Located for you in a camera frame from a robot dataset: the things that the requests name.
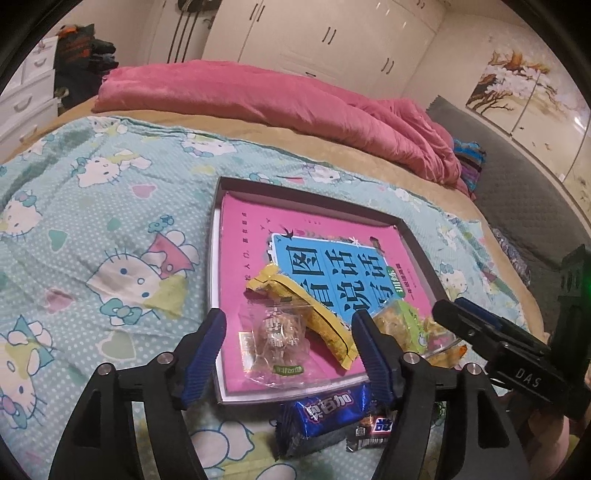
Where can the white wardrobe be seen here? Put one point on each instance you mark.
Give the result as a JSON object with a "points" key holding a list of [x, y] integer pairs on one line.
{"points": [[323, 37]]}

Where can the teal cat print blanket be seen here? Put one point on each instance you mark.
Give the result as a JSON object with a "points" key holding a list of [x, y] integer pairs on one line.
{"points": [[92, 207]]}

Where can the yellow biscuit packet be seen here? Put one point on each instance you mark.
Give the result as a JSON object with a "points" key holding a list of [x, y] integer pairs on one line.
{"points": [[318, 318]]}

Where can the shallow dark cardboard box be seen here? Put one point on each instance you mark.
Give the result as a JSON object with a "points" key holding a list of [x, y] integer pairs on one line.
{"points": [[300, 205]]}

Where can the colourful clothes pile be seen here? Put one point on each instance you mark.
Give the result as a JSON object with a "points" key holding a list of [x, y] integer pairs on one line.
{"points": [[471, 166]]}

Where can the orange cracker packet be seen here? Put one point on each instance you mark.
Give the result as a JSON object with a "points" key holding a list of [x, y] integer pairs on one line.
{"points": [[450, 355]]}

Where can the black candy packet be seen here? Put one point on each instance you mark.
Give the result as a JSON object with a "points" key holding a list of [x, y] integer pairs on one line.
{"points": [[369, 431]]}

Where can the pink blanket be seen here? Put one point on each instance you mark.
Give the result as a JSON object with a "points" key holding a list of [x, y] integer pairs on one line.
{"points": [[277, 101]]}

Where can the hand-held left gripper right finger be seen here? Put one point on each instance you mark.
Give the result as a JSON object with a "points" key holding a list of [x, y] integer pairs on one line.
{"points": [[376, 360]]}

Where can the white drawer cabinet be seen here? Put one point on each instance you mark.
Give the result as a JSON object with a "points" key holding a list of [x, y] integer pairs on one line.
{"points": [[23, 87]]}

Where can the clear round pastry packet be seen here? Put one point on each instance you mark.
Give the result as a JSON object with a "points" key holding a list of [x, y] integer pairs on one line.
{"points": [[277, 337]]}

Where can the blue patterned cloth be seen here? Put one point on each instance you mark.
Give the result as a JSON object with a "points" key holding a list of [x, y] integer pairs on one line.
{"points": [[512, 254]]}

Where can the tree wall painting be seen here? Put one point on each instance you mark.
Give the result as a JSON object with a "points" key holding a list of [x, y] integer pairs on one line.
{"points": [[521, 92]]}

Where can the pink book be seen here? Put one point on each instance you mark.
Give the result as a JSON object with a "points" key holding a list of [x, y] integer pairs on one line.
{"points": [[258, 240]]}

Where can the dark clothes pile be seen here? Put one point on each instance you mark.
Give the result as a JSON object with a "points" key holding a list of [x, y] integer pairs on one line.
{"points": [[83, 60]]}

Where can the rice crisp packet green label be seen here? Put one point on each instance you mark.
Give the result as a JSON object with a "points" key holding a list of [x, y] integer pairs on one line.
{"points": [[406, 327]]}

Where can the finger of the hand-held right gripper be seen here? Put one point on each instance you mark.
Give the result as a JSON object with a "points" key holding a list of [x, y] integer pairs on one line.
{"points": [[466, 327], [512, 328]]}

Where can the grey quilted headboard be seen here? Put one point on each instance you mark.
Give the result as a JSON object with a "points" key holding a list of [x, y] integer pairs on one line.
{"points": [[517, 184]]}

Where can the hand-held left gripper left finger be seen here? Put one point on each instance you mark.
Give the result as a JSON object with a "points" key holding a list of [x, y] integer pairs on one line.
{"points": [[203, 364]]}

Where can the coat rack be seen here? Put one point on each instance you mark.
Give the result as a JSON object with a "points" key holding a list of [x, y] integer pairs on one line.
{"points": [[184, 27]]}

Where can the blue wafer packet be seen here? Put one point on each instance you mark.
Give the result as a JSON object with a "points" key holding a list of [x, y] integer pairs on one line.
{"points": [[318, 415]]}

